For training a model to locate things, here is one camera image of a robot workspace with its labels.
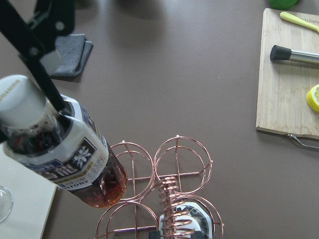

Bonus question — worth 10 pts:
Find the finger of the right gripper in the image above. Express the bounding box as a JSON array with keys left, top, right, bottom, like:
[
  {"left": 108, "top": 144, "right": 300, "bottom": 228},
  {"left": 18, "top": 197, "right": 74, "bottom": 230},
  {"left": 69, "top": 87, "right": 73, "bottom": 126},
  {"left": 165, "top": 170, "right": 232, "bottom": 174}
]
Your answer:
[{"left": 0, "top": 0, "right": 65, "bottom": 111}]

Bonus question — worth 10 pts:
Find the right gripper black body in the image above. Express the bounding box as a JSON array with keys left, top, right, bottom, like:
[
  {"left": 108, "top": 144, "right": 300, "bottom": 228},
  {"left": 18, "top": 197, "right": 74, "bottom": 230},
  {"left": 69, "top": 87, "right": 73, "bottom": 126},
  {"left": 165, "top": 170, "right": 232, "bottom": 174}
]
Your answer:
[{"left": 25, "top": 0, "right": 75, "bottom": 55}]

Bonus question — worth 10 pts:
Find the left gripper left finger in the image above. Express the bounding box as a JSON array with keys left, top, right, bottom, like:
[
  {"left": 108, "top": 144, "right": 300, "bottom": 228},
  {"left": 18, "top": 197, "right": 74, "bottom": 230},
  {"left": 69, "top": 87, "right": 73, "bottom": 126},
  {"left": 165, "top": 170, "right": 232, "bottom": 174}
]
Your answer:
[{"left": 148, "top": 231, "right": 161, "bottom": 239}]

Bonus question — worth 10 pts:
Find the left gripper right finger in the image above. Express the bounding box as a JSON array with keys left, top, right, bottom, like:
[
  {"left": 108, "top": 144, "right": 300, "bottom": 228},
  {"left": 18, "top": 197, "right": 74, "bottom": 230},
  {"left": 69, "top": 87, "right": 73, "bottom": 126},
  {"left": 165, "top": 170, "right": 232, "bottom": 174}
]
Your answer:
[{"left": 191, "top": 231, "right": 204, "bottom": 239}]

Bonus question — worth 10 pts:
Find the copper wire bottle basket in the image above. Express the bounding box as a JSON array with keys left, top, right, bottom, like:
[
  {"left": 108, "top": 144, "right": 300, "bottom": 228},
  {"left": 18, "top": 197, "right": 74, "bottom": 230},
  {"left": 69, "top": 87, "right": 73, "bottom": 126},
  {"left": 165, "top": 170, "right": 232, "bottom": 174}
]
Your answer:
[{"left": 94, "top": 135, "right": 224, "bottom": 239}]

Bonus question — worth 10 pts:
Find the tea bottle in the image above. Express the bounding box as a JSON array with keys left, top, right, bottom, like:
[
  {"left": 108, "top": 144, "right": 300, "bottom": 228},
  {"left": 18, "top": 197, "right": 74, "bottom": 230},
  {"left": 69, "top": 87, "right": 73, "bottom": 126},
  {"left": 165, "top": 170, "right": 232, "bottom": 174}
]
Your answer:
[
  {"left": 159, "top": 201, "right": 215, "bottom": 239},
  {"left": 0, "top": 75, "right": 127, "bottom": 208}
]

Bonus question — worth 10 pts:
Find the grey folded cloth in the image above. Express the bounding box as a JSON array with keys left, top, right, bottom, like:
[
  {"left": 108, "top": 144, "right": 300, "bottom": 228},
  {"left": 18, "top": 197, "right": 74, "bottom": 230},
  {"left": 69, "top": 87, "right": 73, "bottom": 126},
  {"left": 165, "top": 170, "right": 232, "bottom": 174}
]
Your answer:
[{"left": 51, "top": 34, "right": 93, "bottom": 77}]

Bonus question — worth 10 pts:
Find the cream tray with bear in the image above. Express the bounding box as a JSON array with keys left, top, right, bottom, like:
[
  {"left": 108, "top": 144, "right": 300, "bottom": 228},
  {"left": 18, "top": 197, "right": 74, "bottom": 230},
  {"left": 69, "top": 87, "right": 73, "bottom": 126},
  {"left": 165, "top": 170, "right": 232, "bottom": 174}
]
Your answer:
[{"left": 0, "top": 149, "right": 56, "bottom": 239}]

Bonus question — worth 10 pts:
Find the bamboo cutting board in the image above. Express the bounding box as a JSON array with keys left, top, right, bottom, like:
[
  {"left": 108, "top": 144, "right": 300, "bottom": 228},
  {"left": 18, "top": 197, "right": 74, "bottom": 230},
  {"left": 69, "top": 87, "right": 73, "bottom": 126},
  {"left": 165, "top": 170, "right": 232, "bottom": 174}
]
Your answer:
[{"left": 256, "top": 8, "right": 319, "bottom": 150}]

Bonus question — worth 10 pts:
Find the clear wine glass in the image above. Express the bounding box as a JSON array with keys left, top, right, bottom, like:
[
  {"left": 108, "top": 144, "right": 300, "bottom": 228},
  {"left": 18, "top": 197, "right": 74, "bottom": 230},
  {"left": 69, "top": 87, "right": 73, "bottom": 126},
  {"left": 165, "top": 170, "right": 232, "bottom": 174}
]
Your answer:
[{"left": 0, "top": 186, "right": 13, "bottom": 222}]

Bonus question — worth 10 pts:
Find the half lemon slice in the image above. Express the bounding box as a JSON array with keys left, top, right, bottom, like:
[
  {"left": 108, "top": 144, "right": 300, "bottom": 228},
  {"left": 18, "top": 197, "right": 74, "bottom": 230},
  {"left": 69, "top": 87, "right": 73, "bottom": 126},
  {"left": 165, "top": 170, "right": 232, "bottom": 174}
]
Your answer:
[{"left": 306, "top": 85, "right": 319, "bottom": 113}]

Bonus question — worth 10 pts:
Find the green lime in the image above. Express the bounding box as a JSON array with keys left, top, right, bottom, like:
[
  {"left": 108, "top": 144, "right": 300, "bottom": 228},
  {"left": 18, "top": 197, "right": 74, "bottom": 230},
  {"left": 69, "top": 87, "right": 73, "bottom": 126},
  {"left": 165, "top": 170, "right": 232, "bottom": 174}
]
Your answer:
[{"left": 269, "top": 0, "right": 298, "bottom": 10}]

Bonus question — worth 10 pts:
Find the yellow plastic knife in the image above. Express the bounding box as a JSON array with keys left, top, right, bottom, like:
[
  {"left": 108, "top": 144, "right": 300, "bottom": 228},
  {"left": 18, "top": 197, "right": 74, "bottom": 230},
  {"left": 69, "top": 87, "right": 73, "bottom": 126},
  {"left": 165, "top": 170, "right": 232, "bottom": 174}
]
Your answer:
[{"left": 280, "top": 12, "right": 319, "bottom": 33}]

